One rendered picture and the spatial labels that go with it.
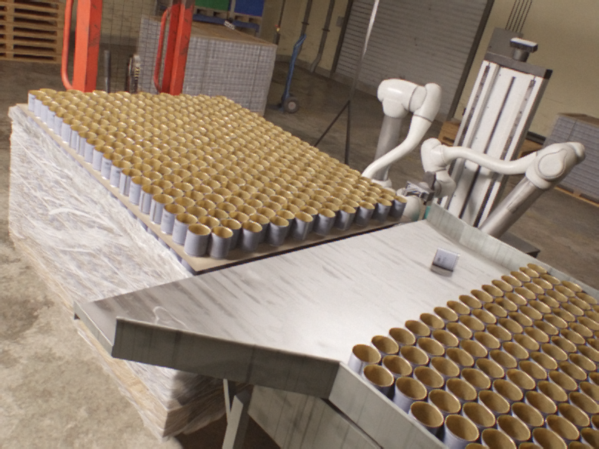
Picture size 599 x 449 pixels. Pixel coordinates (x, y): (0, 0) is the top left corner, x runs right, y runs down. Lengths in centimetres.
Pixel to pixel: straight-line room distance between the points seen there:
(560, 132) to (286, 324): 763
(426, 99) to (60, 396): 218
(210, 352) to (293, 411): 31
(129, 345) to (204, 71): 600
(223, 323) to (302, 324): 21
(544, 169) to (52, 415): 227
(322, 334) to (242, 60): 615
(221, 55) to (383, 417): 628
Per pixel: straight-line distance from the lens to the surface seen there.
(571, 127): 874
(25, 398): 274
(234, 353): 120
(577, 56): 1056
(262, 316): 144
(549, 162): 235
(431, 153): 271
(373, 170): 279
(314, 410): 135
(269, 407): 148
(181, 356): 122
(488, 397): 135
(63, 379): 282
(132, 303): 141
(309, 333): 142
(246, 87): 752
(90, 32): 291
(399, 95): 281
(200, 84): 706
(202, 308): 142
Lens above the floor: 188
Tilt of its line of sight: 23 degrees down
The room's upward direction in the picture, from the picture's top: 14 degrees clockwise
